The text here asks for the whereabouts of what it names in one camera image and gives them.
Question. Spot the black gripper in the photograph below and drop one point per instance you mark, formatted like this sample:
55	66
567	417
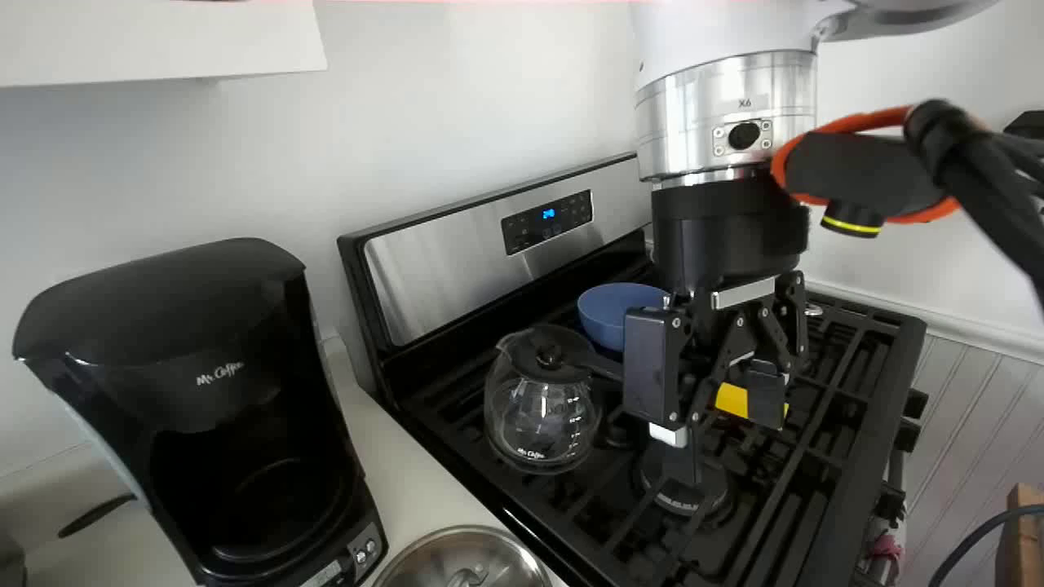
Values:
724	230

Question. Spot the yellow block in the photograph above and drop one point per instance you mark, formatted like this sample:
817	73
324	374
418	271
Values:
731	400

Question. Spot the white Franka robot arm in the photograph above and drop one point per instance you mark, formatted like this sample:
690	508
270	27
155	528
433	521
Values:
705	110

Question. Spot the blue bowl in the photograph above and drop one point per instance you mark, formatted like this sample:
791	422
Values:
608	310

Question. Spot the stainless steel bowl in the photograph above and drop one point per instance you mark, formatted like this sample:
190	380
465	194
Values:
463	559

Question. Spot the round black burner cap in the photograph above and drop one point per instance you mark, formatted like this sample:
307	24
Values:
683	485

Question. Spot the black stove knob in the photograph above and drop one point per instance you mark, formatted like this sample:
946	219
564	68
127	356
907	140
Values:
905	456
915	406

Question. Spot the glass coffee carafe black lid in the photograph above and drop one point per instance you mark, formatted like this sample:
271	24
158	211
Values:
541	417

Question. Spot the black stove control display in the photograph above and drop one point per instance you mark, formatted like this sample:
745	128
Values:
545	223

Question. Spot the stainless steel gas stove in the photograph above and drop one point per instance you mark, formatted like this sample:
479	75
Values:
436	262

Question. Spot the cardboard box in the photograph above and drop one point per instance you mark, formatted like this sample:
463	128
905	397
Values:
1025	538

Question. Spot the black drip coffee maker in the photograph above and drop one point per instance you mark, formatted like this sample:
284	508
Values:
164	360

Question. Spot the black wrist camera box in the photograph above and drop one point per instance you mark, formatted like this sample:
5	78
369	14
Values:
656	364

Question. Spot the white wall cabinet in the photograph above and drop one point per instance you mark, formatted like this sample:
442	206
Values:
153	36

